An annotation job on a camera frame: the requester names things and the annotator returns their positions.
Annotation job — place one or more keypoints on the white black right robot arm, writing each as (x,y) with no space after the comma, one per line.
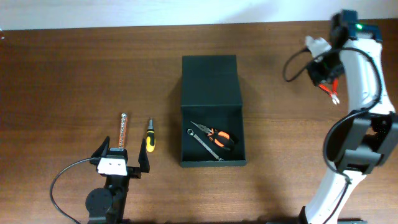
(366,136)

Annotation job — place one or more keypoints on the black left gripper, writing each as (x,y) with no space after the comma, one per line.
(135,172)

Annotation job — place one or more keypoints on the silver ratchet wrench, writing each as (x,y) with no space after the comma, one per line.
(191,133)

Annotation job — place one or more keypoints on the black open gift box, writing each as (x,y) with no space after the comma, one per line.
(211,96)

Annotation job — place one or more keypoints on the red handled wire cutters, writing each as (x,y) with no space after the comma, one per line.
(332,93)

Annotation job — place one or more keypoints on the yellow black stubby screwdriver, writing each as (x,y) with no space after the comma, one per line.
(150,136)

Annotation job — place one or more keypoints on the orange black long-nose pliers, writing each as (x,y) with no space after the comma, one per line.
(221,139)

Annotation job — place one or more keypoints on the orange socket bit rail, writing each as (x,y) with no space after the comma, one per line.
(122,130)

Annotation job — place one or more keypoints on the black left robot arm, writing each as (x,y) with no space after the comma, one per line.
(107,204)

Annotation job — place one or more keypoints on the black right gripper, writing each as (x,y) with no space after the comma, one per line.
(316,77)

